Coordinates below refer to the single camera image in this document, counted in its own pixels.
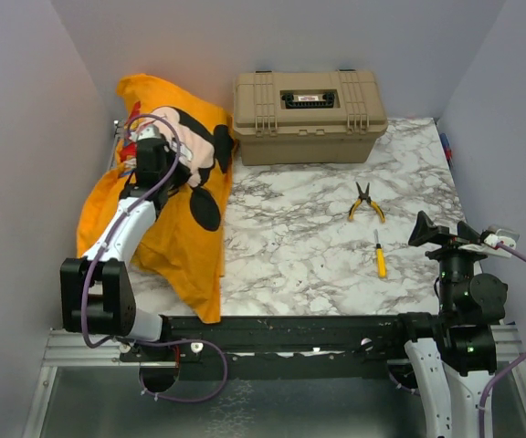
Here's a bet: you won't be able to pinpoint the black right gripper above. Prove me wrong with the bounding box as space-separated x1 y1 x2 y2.
409 208 492 314

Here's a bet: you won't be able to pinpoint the orange Mickey Mouse pillowcase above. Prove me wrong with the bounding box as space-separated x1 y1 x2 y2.
76 72 239 324

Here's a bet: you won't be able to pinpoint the tan plastic toolbox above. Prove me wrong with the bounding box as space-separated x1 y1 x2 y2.
233 69 388 166

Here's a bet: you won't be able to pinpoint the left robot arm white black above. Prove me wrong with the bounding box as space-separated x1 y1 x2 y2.
60 134 184 360

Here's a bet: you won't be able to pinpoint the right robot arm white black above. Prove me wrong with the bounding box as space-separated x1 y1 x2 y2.
390 212 519 437

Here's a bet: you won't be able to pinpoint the yellow black pliers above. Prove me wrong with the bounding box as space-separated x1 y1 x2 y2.
347 182 386 224

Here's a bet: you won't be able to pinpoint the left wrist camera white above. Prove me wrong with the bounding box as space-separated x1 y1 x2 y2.
135 124 161 142

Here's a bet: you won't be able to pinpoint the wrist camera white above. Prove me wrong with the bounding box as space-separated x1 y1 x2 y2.
460 224 520 258
135 124 161 142

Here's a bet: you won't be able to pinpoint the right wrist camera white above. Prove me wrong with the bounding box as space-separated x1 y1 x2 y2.
460 224 520 258

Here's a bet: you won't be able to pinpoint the yellow handled screwdriver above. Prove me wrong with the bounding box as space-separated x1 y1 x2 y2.
373 230 387 278

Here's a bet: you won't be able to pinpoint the blue red object at wall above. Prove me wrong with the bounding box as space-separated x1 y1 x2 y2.
439 133 453 169

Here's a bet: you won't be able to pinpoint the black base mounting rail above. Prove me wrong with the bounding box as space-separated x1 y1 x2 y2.
121 313 440 381

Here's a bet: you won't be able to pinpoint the aluminium frame rail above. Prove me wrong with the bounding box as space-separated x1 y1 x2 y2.
41 328 130 369

